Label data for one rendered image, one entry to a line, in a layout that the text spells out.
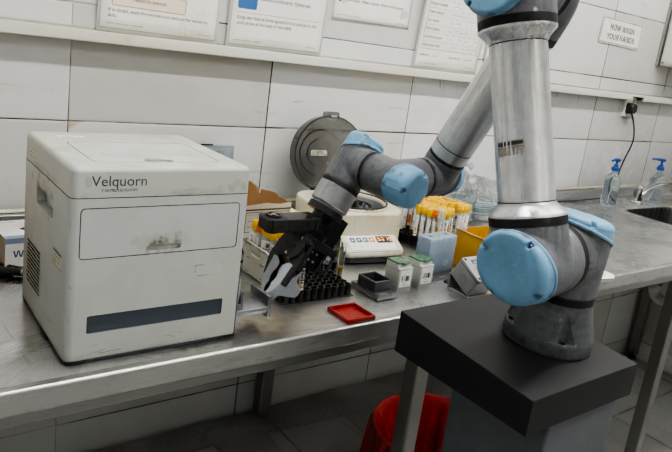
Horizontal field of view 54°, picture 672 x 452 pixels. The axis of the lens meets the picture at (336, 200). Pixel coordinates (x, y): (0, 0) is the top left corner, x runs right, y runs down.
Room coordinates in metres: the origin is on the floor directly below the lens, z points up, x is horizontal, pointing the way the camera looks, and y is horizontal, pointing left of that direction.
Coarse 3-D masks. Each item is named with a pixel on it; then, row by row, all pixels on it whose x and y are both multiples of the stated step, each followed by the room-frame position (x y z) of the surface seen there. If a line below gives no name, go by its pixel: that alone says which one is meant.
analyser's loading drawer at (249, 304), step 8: (256, 288) 1.13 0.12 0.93; (240, 296) 1.07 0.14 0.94; (248, 296) 1.13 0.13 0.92; (256, 296) 1.13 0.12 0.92; (264, 296) 1.11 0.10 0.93; (240, 304) 1.07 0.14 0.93; (248, 304) 1.10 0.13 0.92; (256, 304) 1.10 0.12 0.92; (264, 304) 1.10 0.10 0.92; (240, 312) 1.06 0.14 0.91; (248, 312) 1.07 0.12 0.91; (256, 312) 1.09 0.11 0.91; (264, 312) 1.10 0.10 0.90
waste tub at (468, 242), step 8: (456, 232) 1.61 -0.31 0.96; (464, 232) 1.59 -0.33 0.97; (472, 232) 1.65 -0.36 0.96; (480, 232) 1.66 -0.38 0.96; (488, 232) 1.68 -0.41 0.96; (464, 240) 1.59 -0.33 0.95; (472, 240) 1.57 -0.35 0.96; (480, 240) 1.55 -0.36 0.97; (456, 248) 1.61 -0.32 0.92; (464, 248) 1.58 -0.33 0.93; (472, 248) 1.56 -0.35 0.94; (456, 256) 1.60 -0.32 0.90; (464, 256) 1.58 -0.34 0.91; (456, 264) 1.60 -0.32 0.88
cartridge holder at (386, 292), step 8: (368, 272) 1.37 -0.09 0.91; (376, 272) 1.37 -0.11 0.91; (352, 280) 1.36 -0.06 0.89; (360, 280) 1.34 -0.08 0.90; (368, 280) 1.33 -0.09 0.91; (376, 280) 1.37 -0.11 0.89; (384, 280) 1.33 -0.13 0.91; (360, 288) 1.34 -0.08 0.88; (368, 288) 1.32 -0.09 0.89; (376, 288) 1.31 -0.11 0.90; (384, 288) 1.33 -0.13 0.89; (376, 296) 1.30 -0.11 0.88; (384, 296) 1.30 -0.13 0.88; (392, 296) 1.32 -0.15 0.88
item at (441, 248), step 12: (420, 240) 1.49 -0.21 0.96; (432, 240) 1.47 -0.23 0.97; (444, 240) 1.51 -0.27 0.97; (456, 240) 1.54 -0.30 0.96; (420, 252) 1.49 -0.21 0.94; (432, 252) 1.48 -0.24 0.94; (444, 252) 1.51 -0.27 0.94; (444, 264) 1.52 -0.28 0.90; (432, 276) 1.48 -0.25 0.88; (444, 276) 1.50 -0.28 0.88
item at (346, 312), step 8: (344, 304) 1.24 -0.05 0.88; (352, 304) 1.25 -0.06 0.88; (336, 312) 1.19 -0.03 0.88; (344, 312) 1.21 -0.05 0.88; (352, 312) 1.21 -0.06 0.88; (360, 312) 1.22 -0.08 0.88; (368, 312) 1.21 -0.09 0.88; (344, 320) 1.17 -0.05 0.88; (352, 320) 1.17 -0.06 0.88; (360, 320) 1.18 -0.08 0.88
